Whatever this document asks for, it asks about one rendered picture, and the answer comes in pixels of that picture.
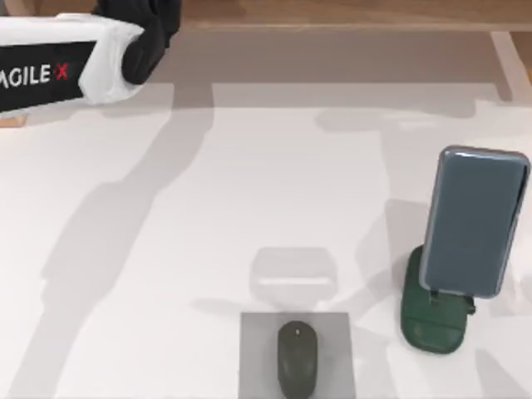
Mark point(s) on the blue-grey smartphone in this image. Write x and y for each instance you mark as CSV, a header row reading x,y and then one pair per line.
x,y
474,220

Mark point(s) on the dark green phone stand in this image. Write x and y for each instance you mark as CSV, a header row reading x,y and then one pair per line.
x,y
432,320

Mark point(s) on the dark green computer mouse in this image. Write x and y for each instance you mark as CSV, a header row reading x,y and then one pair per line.
x,y
297,357

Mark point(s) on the grey mouse pad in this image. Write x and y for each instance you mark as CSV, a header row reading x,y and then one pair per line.
x,y
257,353

